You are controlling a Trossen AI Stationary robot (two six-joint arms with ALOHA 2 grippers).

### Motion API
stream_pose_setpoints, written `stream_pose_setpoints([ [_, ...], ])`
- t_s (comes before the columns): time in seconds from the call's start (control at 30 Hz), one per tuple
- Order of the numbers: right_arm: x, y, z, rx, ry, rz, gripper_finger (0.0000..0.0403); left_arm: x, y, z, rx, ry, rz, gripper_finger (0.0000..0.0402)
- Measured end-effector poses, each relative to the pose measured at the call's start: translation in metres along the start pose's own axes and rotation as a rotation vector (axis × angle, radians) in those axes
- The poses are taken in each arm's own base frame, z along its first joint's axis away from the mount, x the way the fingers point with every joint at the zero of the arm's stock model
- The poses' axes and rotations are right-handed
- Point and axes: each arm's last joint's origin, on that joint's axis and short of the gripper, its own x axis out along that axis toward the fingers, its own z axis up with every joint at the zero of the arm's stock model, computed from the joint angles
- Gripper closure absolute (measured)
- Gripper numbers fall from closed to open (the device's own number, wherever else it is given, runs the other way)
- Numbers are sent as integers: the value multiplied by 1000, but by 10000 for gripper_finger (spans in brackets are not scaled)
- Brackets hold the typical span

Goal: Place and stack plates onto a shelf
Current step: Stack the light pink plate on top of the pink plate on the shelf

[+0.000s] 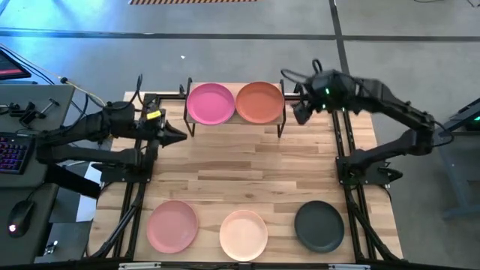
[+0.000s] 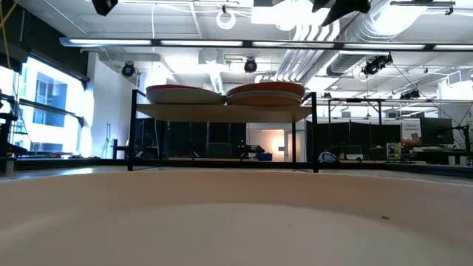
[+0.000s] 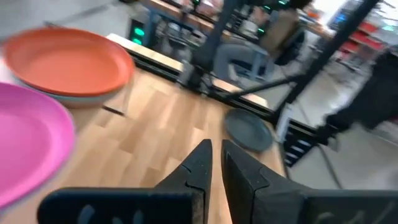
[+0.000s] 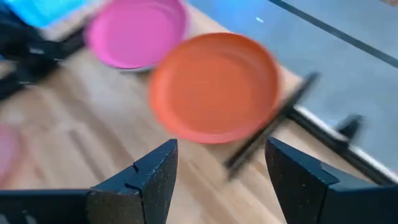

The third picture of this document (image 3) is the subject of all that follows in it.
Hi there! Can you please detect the dark grey plate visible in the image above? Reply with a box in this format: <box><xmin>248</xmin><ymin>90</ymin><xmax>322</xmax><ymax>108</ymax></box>
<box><xmin>223</xmin><ymin>108</ymin><xmax>274</xmax><ymax>153</ymax></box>

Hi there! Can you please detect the pale green plate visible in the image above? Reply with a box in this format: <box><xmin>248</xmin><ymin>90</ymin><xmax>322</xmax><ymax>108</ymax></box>
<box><xmin>12</xmin><ymin>77</ymin><xmax>125</xmax><ymax>110</ymax></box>

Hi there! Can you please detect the person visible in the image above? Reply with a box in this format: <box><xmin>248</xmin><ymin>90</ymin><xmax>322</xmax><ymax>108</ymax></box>
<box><xmin>213</xmin><ymin>0</ymin><xmax>307</xmax><ymax>83</ymax></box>

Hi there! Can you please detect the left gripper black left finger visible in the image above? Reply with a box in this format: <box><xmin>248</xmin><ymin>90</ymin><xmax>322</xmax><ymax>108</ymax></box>
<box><xmin>36</xmin><ymin>138</ymin><xmax>213</xmax><ymax>224</ymax></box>

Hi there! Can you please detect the red storage rack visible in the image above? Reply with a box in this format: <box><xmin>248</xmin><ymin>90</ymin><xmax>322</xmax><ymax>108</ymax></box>
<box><xmin>340</xmin><ymin>20</ymin><xmax>386</xmax><ymax>54</ymax></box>

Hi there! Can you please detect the black table edge rail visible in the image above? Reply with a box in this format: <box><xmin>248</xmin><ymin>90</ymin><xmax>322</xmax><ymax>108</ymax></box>
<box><xmin>105</xmin><ymin>32</ymin><xmax>315</xmax><ymax>131</ymax></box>

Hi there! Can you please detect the wooden workbench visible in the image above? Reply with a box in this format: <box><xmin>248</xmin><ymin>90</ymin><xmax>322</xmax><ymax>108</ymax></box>
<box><xmin>146</xmin><ymin>0</ymin><xmax>343</xmax><ymax>41</ymax></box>

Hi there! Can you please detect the black computer with green lights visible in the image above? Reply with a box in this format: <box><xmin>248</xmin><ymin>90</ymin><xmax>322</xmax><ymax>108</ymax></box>
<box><xmin>127</xmin><ymin>17</ymin><xmax>153</xmax><ymax>49</ymax></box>

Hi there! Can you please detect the orange plate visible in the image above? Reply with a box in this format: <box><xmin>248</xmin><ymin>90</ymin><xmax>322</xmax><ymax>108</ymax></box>
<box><xmin>2</xmin><ymin>27</ymin><xmax>135</xmax><ymax>98</ymax></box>

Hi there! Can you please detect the blue stool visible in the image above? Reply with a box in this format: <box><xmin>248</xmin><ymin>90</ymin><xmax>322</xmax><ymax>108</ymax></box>
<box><xmin>247</xmin><ymin>49</ymin><xmax>276</xmax><ymax>80</ymax></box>

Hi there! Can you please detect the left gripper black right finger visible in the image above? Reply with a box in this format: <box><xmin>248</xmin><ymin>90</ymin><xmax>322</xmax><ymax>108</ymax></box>
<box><xmin>220</xmin><ymin>138</ymin><xmax>398</xmax><ymax>224</ymax></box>

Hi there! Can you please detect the magenta plate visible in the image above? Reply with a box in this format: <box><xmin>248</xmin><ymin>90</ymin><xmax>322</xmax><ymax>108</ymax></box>
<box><xmin>0</xmin><ymin>82</ymin><xmax>76</xmax><ymax>210</ymax></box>

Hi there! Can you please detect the black metal rig frame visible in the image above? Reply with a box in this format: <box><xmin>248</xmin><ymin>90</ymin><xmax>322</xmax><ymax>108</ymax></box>
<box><xmin>177</xmin><ymin>0</ymin><xmax>382</xmax><ymax>125</ymax></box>

